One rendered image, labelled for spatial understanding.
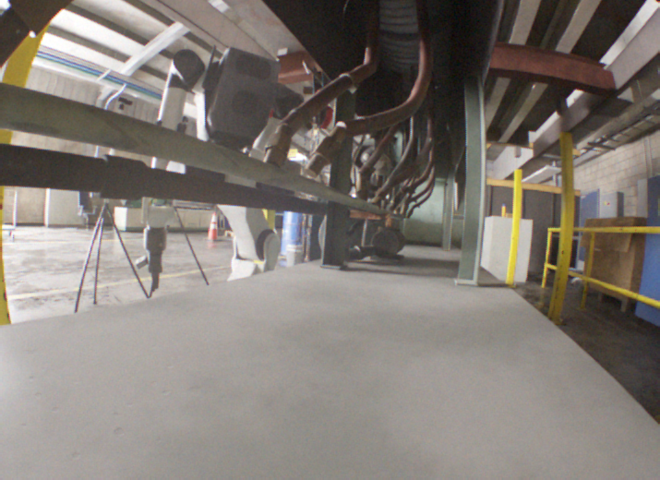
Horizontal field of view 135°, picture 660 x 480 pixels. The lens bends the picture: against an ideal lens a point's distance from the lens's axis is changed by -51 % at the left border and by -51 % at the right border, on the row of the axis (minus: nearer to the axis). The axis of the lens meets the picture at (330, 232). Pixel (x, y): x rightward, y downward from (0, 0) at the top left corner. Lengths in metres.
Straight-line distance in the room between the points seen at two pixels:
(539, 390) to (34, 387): 0.33
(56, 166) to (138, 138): 0.11
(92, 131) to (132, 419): 0.15
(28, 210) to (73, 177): 9.45
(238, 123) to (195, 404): 0.87
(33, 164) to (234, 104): 0.77
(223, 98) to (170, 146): 0.75
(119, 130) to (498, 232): 4.77
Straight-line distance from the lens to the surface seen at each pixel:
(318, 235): 1.68
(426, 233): 1.86
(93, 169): 0.28
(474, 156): 0.66
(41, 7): 0.15
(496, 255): 4.81
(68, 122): 0.16
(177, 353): 0.23
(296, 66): 2.03
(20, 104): 0.16
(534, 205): 6.86
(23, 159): 0.26
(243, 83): 0.96
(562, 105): 2.96
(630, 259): 3.88
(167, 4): 1.61
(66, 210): 9.28
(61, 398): 0.20
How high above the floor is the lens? 0.71
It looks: 2 degrees down
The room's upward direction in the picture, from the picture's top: 5 degrees clockwise
